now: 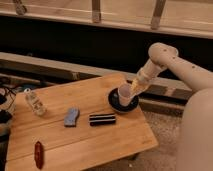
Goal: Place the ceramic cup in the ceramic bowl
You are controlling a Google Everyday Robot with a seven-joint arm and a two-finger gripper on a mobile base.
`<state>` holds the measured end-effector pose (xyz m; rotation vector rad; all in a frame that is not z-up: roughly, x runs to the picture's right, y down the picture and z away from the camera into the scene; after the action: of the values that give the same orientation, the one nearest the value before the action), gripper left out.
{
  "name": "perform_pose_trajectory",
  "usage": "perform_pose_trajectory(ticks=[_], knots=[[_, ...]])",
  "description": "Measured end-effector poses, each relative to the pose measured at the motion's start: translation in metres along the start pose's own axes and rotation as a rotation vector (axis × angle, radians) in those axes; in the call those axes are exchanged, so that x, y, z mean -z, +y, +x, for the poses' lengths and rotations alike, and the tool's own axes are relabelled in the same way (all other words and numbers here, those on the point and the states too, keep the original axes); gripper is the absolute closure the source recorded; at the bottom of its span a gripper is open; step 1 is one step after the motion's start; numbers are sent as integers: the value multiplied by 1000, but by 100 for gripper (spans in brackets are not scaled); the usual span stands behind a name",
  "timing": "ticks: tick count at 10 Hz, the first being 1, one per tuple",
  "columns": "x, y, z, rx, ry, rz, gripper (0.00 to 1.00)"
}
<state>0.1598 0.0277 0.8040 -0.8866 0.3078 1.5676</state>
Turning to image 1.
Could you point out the blue grey cloth piece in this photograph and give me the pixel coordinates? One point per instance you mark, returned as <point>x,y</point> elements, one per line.
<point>71,117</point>

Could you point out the clear plastic bottle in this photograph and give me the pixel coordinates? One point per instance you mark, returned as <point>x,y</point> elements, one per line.
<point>34,102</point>

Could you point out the red oblong object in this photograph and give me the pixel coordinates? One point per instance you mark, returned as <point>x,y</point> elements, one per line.
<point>39,154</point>

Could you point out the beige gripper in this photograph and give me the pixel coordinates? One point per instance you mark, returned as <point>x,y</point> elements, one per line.
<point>145,76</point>

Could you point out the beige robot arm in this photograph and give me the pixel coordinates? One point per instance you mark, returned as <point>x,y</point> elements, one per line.
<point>195,149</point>

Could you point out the black rectangular case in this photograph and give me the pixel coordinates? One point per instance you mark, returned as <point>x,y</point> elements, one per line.
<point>102,119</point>

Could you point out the wooden table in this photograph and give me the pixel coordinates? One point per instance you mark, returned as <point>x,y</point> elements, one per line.
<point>80,147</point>

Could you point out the ceramic cup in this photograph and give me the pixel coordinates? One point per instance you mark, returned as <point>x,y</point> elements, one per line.
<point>125,94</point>

